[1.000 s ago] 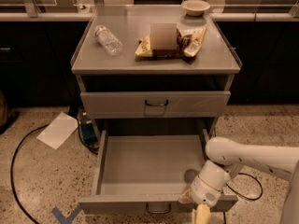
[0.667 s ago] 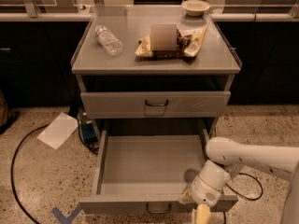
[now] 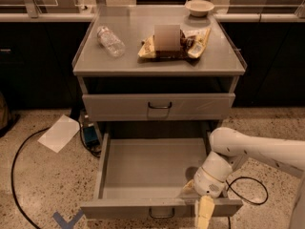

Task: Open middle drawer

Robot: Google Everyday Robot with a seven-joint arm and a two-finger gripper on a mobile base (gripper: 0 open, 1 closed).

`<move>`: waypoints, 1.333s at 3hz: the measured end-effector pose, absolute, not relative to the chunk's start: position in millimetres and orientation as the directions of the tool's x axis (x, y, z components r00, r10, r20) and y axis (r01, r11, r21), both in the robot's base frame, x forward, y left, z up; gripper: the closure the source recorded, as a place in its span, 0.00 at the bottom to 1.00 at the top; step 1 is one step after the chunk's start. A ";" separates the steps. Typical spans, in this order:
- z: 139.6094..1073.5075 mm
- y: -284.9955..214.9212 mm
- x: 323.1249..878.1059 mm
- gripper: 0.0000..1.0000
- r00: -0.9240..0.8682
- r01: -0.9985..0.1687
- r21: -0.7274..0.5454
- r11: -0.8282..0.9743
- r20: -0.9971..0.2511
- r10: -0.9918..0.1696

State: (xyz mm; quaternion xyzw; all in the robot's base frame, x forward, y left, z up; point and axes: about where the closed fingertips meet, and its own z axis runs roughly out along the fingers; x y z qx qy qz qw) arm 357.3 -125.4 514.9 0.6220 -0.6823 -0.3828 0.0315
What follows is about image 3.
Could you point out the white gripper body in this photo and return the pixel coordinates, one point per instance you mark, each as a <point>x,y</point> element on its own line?
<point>208,181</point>

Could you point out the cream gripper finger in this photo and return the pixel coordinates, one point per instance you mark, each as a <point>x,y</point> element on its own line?
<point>188,188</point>
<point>204,209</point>

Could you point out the grey drawer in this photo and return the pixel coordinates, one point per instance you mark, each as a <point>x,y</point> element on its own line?
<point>140,177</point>
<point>145,107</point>

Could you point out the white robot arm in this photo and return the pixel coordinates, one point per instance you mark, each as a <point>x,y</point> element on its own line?
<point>229,150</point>

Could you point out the grey top drawer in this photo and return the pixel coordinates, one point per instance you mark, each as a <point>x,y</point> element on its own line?
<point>145,107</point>

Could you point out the grey drawer cabinet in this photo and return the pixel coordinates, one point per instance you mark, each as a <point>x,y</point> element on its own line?
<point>215,72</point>

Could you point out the blue box behind cabinet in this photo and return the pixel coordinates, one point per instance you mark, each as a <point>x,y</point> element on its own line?
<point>89,133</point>

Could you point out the white paper sheet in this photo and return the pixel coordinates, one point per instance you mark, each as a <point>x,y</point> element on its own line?
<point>59,134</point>

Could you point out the brown chip bag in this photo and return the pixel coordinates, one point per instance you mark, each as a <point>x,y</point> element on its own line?
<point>174,45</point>

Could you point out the yellow snack bag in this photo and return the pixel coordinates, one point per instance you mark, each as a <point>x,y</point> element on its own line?
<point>201,40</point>

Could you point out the clear plastic bottle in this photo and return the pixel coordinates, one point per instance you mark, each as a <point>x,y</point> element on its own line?
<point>110,41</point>

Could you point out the white bowl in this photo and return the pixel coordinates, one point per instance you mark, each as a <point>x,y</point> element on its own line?
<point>199,8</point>

